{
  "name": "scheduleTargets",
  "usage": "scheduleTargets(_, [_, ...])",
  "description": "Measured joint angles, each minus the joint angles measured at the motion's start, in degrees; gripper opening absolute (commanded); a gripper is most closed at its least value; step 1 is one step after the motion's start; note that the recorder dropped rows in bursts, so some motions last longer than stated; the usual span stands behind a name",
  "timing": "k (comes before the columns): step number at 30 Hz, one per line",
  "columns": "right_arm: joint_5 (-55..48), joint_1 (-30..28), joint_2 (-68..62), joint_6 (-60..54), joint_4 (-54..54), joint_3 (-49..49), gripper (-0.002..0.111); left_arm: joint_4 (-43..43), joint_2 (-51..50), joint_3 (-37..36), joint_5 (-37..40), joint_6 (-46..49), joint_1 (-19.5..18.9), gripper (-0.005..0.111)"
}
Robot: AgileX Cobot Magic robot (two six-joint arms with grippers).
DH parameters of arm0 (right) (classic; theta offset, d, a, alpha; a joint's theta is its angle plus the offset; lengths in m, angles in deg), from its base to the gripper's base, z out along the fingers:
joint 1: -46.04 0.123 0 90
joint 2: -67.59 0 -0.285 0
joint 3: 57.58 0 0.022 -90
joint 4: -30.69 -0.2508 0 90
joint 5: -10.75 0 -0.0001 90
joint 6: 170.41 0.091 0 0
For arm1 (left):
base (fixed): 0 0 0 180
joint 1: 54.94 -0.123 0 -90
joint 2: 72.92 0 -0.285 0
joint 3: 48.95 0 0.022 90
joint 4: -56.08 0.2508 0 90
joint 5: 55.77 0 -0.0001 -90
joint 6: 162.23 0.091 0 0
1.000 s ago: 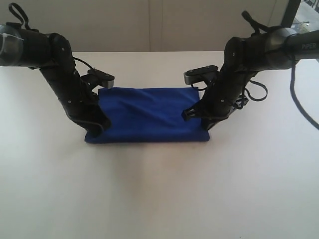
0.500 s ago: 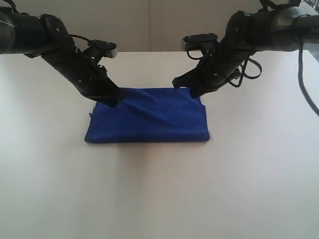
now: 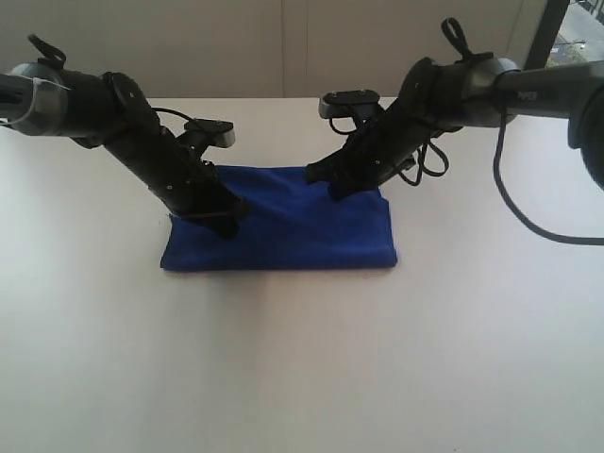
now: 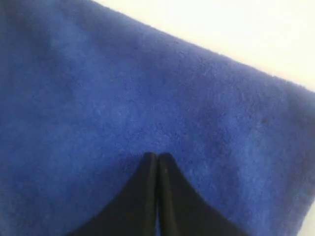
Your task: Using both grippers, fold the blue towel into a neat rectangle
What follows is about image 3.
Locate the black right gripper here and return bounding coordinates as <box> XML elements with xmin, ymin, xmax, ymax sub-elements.
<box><xmin>305</xmin><ymin>112</ymin><xmax>425</xmax><ymax>202</ymax></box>

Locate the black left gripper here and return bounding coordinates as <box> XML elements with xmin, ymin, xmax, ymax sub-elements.
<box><xmin>148</xmin><ymin>137</ymin><xmax>248</xmax><ymax>240</ymax></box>

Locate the blue towel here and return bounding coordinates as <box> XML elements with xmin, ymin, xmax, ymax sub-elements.
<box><xmin>159</xmin><ymin>165</ymin><xmax>397</xmax><ymax>273</ymax></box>

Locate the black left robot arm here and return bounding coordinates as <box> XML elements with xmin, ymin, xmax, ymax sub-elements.
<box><xmin>1</xmin><ymin>63</ymin><xmax>247</xmax><ymax>239</ymax></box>

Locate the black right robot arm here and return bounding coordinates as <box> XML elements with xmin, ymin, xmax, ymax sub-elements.
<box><xmin>305</xmin><ymin>58</ymin><xmax>603</xmax><ymax>200</ymax></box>

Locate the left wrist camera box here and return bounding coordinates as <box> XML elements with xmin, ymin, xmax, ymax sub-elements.
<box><xmin>177</xmin><ymin>119</ymin><xmax>236</xmax><ymax>149</ymax></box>

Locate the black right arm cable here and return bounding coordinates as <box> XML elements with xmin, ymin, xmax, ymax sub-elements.
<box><xmin>327</xmin><ymin>17</ymin><xmax>604</xmax><ymax>246</ymax></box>

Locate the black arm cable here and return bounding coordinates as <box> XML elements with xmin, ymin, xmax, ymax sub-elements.
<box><xmin>26</xmin><ymin>32</ymin><xmax>194</xmax><ymax>125</ymax></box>
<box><xmin>327</xmin><ymin>17</ymin><xmax>604</xmax><ymax>246</ymax></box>

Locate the beige wall panel partition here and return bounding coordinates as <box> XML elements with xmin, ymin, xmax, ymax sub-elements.
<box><xmin>1</xmin><ymin>0</ymin><xmax>545</xmax><ymax>97</ymax></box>

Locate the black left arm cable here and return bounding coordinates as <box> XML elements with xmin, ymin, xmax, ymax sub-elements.
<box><xmin>26</xmin><ymin>32</ymin><xmax>194</xmax><ymax>125</ymax></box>

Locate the black window frame post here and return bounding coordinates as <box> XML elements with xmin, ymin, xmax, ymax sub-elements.
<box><xmin>524</xmin><ymin>0</ymin><xmax>570</xmax><ymax>70</ymax></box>

